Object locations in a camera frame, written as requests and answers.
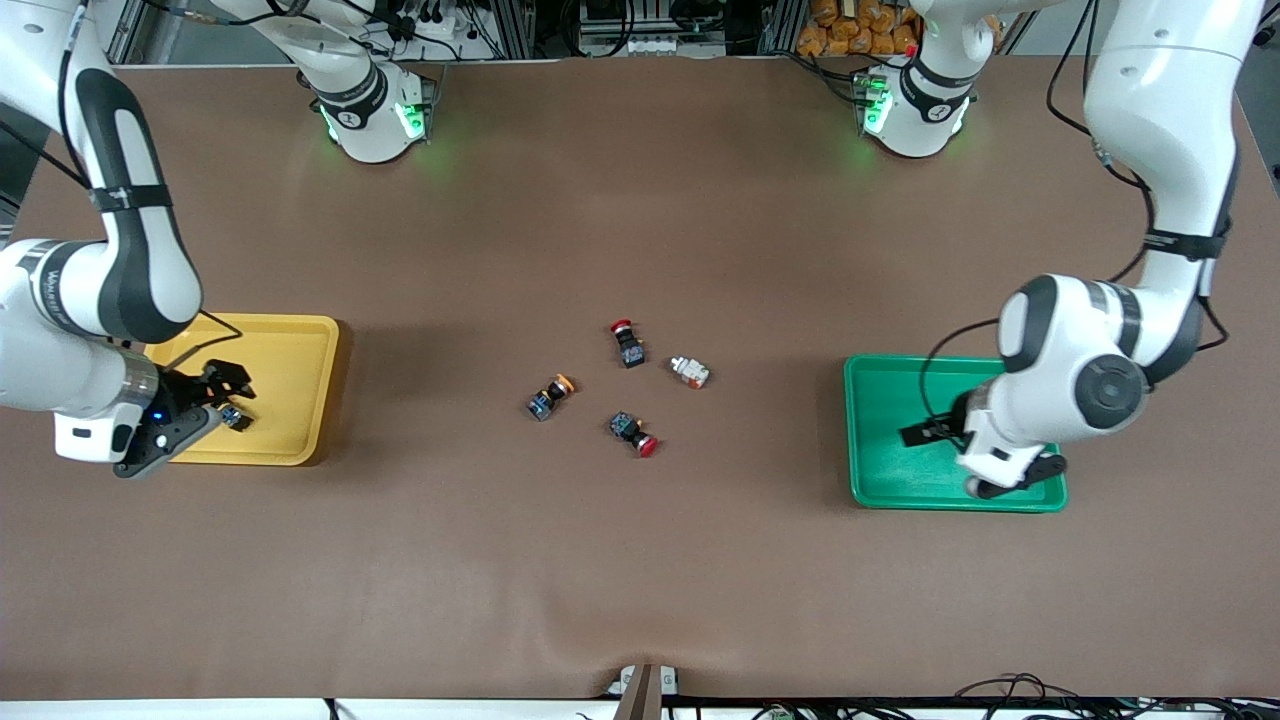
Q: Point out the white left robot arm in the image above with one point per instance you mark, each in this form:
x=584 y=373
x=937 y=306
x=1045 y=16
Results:
x=1150 y=100

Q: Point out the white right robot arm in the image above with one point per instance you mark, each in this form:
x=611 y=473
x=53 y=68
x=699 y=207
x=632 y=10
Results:
x=140 y=280

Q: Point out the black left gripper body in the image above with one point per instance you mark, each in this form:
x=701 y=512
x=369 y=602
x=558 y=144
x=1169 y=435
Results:
x=957 y=417

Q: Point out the aluminium rack post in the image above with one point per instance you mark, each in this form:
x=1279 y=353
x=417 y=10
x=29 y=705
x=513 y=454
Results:
x=778 y=25
x=515 y=30

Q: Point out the pile of orange bags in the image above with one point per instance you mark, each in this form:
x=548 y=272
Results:
x=855 y=30

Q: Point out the green plastic tray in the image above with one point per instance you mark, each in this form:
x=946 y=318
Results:
x=890 y=470

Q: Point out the yellow plastic tray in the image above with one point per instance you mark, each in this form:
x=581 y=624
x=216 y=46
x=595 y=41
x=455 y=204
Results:
x=290 y=380

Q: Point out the white power strip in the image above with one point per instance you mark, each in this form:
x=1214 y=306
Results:
x=640 y=46

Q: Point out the red cap push button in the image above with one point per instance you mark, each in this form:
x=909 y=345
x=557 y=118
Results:
x=630 y=350
x=628 y=428

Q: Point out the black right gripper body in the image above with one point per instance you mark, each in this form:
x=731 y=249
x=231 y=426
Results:
x=186 y=391

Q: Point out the white orange push button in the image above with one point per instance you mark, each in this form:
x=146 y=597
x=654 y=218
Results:
x=692 y=373

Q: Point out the orange cap push button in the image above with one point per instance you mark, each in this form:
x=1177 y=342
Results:
x=234 y=417
x=545 y=402

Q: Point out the brown table mat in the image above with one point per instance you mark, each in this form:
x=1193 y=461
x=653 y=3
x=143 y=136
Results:
x=640 y=560

